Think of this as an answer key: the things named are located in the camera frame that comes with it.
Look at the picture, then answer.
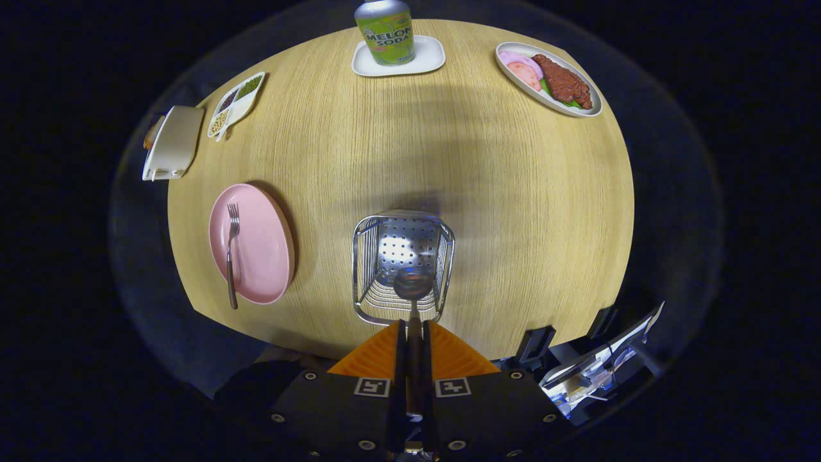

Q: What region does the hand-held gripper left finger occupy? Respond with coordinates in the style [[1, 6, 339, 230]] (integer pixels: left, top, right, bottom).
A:
[[266, 319, 409, 462]]

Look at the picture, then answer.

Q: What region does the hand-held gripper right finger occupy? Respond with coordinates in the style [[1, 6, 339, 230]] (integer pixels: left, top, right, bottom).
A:
[[421, 319, 578, 462]]

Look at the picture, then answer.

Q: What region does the brown-handled metal spoon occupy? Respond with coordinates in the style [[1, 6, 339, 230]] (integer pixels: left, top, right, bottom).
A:
[[393, 268, 436, 424]]

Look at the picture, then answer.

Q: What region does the brown-handled metal fork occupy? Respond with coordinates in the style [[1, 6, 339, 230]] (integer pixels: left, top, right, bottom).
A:
[[225, 203, 241, 311]]

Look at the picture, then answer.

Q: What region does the metal cutlery basket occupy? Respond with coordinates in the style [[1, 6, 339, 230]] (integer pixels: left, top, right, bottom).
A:
[[351, 209, 456, 326]]

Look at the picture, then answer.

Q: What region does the computer monitor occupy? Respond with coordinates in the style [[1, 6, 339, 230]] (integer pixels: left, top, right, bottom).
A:
[[539, 300, 666, 424]]

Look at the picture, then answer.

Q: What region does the pink round plate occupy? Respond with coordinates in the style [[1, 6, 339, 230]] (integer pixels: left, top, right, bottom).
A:
[[208, 183, 296, 305]]

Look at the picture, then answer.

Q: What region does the white divided dish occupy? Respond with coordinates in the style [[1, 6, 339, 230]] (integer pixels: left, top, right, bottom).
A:
[[207, 71, 266, 142]]

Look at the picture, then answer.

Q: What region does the green lettuce leaf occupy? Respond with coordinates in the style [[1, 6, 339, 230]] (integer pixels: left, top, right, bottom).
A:
[[539, 78, 581, 108]]

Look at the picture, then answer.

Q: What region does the small white coaster tray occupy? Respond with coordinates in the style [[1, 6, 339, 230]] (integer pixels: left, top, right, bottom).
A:
[[351, 35, 446, 78]]

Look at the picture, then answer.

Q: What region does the salmon-pink ham slice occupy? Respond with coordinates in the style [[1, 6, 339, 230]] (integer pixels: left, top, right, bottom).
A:
[[507, 62, 543, 92]]

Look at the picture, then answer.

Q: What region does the brown meat piece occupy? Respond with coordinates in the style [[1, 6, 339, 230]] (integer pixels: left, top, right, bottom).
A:
[[531, 54, 593, 110]]

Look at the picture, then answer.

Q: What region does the white toaster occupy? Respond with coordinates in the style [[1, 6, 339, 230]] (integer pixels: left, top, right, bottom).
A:
[[142, 105, 205, 182]]

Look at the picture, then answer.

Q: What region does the purple-pink ham slice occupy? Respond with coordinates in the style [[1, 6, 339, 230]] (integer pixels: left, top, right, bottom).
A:
[[498, 51, 545, 80]]

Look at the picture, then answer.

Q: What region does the oval white food plate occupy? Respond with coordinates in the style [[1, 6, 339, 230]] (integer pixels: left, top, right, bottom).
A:
[[495, 42, 604, 118]]

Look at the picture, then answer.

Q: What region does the green soda bottle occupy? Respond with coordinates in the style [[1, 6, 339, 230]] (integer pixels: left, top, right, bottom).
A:
[[354, 0, 416, 67]]

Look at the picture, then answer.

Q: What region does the brown bread slice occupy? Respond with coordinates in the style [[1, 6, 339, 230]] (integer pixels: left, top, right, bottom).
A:
[[143, 114, 166, 150]]

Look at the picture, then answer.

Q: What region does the black bracket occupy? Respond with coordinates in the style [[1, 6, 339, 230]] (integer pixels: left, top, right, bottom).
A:
[[587, 307, 620, 341], [516, 325, 557, 366]]

